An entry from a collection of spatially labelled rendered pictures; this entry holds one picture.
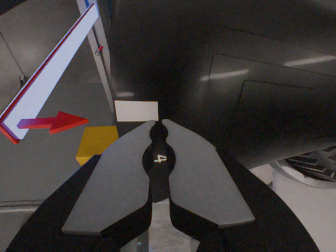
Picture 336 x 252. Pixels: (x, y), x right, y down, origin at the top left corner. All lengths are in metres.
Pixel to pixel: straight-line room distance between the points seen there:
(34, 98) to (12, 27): 1.43
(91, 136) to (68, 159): 0.65
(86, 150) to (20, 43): 1.32
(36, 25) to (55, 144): 0.78
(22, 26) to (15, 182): 0.97
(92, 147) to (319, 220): 0.50
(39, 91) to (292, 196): 0.47
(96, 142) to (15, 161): 0.85
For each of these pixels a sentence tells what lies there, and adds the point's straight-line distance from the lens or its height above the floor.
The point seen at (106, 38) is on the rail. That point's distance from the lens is 0.48.
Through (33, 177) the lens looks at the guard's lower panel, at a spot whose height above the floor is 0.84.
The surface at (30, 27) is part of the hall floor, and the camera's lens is 1.58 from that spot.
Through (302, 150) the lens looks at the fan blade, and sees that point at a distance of 0.24.
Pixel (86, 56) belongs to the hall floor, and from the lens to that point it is 1.53.
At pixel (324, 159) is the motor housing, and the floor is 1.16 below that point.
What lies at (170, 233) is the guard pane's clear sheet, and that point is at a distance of 0.85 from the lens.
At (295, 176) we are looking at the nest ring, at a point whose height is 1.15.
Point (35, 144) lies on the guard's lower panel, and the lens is 1.27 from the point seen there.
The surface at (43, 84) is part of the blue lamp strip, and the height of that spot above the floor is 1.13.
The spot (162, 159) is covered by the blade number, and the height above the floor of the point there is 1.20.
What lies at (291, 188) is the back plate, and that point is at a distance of 0.47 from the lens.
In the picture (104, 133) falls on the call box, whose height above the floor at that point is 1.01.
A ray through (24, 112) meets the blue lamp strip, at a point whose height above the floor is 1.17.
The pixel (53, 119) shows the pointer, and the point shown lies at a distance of 0.18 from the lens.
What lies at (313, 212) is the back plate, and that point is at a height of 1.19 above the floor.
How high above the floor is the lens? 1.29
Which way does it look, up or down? 42 degrees down
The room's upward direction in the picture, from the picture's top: 175 degrees clockwise
